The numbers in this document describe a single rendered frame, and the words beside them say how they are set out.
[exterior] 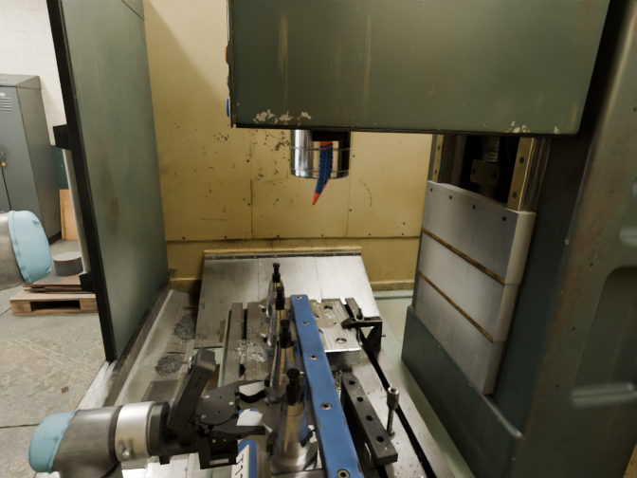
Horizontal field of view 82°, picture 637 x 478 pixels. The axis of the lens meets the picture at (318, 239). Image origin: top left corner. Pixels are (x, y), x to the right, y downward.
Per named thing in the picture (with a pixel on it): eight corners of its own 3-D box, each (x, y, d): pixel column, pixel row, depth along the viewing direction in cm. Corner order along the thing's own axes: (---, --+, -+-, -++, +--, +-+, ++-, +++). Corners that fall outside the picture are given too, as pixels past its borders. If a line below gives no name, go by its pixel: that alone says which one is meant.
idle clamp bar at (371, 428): (373, 482, 75) (377, 457, 73) (336, 394, 99) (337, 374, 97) (396, 476, 77) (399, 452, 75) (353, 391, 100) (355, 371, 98)
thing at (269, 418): (262, 438, 47) (262, 432, 47) (262, 408, 52) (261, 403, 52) (316, 432, 48) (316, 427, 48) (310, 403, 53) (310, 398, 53)
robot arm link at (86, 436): (61, 446, 57) (49, 400, 54) (136, 436, 58) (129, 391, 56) (31, 494, 49) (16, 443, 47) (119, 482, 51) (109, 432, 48)
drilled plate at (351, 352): (280, 370, 102) (280, 354, 100) (274, 317, 129) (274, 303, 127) (359, 363, 106) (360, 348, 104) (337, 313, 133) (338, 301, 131)
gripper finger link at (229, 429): (270, 419, 54) (214, 414, 55) (269, 410, 54) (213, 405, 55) (263, 446, 50) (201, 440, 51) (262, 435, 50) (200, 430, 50)
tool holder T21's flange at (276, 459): (324, 471, 44) (325, 455, 43) (275, 489, 42) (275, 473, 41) (305, 432, 49) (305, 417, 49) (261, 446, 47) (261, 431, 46)
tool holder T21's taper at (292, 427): (316, 451, 44) (318, 405, 42) (280, 464, 42) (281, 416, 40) (302, 424, 48) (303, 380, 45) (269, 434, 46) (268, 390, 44)
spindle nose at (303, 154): (360, 178, 94) (364, 129, 90) (301, 180, 87) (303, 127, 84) (333, 170, 107) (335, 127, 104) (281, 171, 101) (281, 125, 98)
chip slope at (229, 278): (187, 375, 146) (182, 316, 139) (207, 298, 209) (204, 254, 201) (398, 358, 161) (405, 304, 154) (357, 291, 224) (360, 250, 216)
